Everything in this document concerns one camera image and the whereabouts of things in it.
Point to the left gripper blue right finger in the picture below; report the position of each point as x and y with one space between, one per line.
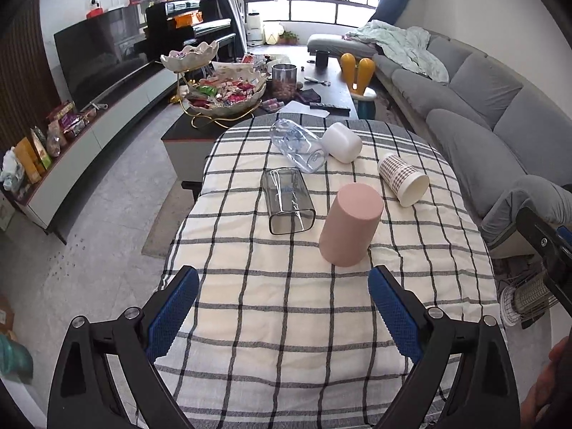
483 393

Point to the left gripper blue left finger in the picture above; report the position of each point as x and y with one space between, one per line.
83 393

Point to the pink plastic cup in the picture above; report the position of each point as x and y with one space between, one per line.
351 224

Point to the patterned paper cup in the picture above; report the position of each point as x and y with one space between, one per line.
408 184

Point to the white plastic cup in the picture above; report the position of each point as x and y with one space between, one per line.
342 143

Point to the clear round plastic cup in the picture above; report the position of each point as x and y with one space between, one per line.
299 145

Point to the clear square glass cup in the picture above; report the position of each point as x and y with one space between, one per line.
289 205

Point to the person's right hand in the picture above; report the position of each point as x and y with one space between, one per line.
541 392

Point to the electric cage heater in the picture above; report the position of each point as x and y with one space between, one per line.
525 300

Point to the teal bag on floor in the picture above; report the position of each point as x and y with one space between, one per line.
15 359

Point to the grey sectional sofa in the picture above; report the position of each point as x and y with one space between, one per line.
507 142

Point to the cardboard box on floor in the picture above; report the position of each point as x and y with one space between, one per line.
7 315

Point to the white tv cabinet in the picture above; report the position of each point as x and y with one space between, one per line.
47 197

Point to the checkered white tablecloth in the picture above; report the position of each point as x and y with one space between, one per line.
278 337

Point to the light green blanket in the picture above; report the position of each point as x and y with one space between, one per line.
409 48

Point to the orange snack package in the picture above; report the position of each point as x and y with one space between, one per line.
30 161

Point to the black remote control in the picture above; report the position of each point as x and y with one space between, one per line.
330 108

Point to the white paper sheet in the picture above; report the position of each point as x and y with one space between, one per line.
297 107

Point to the black mug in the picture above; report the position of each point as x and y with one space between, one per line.
322 59

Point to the clear snack jar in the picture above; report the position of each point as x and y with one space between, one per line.
284 81

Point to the potted green plant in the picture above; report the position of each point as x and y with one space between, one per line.
288 38

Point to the two-tier snack tray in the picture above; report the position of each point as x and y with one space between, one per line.
219 92

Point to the black television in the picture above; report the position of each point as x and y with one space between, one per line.
97 53

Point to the white air purifier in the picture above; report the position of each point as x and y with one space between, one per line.
254 29

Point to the piano bench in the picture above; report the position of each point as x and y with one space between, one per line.
226 51

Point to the black upright piano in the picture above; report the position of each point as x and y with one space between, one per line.
169 24

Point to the left blue curtain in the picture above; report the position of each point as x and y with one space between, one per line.
225 4

